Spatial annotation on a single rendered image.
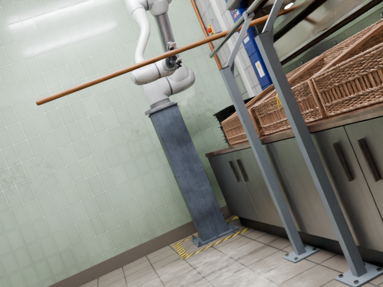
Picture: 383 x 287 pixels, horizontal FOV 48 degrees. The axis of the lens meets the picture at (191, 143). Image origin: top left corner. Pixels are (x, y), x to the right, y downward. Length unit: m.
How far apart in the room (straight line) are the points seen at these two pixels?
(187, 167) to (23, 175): 1.28
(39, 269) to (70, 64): 1.62
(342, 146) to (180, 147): 1.77
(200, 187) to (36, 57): 1.67
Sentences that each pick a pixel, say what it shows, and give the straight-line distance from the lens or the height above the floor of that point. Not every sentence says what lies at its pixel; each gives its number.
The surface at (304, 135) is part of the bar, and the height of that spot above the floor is 0.55.
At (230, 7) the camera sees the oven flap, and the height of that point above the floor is 1.39.
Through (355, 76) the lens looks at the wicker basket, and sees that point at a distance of 1.41.
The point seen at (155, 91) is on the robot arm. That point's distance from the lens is 3.15.
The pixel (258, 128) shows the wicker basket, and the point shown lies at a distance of 2.20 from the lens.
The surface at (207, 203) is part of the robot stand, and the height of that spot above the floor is 0.25.
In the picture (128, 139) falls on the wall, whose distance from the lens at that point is 3.56.
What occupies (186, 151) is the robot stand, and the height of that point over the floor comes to 0.65.
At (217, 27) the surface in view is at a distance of 3.52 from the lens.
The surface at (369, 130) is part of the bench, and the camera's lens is 1.37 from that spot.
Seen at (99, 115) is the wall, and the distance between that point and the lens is 3.58.
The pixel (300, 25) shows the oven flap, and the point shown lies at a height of 1.06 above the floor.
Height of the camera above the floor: 0.68
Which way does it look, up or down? level
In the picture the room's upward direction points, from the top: 22 degrees counter-clockwise
